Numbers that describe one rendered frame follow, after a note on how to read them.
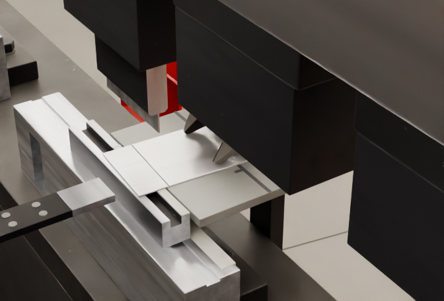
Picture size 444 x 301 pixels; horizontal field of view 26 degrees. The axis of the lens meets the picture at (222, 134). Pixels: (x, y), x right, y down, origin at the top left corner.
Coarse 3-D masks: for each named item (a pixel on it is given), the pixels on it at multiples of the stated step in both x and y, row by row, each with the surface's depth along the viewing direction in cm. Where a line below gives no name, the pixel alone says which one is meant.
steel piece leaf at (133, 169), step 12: (108, 156) 98; (120, 156) 98; (132, 156) 98; (120, 168) 96; (132, 168) 96; (144, 168) 96; (132, 180) 94; (144, 180) 94; (156, 180) 94; (144, 192) 92
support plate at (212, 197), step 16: (128, 128) 102; (144, 128) 102; (160, 128) 102; (176, 128) 102; (128, 144) 100; (208, 176) 95; (224, 176) 95; (240, 176) 95; (256, 176) 95; (176, 192) 93; (192, 192) 93; (208, 192) 93; (224, 192) 93; (240, 192) 93; (256, 192) 93; (272, 192) 93; (192, 208) 90; (208, 208) 90; (224, 208) 90; (240, 208) 91
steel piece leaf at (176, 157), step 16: (144, 144) 99; (160, 144) 99; (176, 144) 99; (192, 144) 99; (208, 144) 99; (160, 160) 97; (176, 160) 97; (192, 160) 97; (208, 160) 97; (240, 160) 97; (160, 176) 95; (176, 176) 95; (192, 176) 95
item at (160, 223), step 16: (96, 128) 102; (80, 144) 101; (96, 144) 102; (112, 144) 100; (80, 160) 103; (96, 160) 98; (96, 176) 100; (112, 176) 96; (128, 192) 93; (128, 208) 95; (144, 208) 91; (160, 208) 92; (144, 224) 92; (160, 224) 89; (176, 224) 90; (160, 240) 90; (176, 240) 91
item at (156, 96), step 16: (96, 48) 91; (112, 64) 89; (128, 64) 86; (112, 80) 90; (128, 80) 87; (144, 80) 84; (160, 80) 84; (128, 96) 90; (144, 96) 85; (160, 96) 85; (144, 112) 88; (160, 112) 86
